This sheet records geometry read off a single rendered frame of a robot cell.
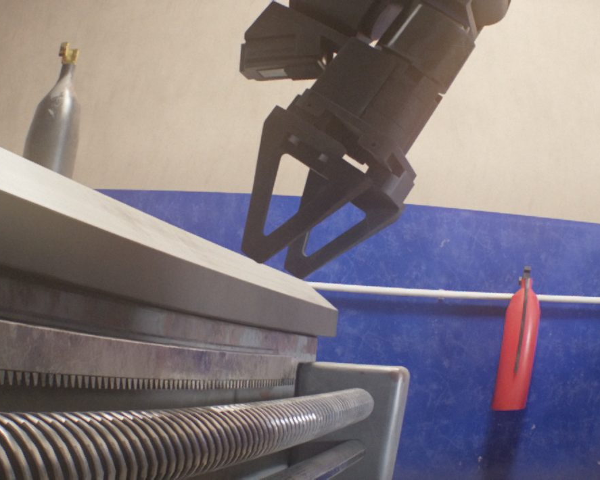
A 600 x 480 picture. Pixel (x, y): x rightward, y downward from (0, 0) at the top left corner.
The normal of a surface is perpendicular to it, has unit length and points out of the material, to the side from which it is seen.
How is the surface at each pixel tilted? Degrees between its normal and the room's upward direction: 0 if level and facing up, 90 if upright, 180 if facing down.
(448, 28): 103
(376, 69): 90
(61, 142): 90
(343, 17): 127
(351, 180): 108
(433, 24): 91
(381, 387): 90
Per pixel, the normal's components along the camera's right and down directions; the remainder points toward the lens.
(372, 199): -0.19, -0.18
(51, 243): 0.97, 0.07
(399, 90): 0.02, 0.04
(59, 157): 0.64, -0.02
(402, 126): 0.43, 0.33
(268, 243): -0.33, 0.02
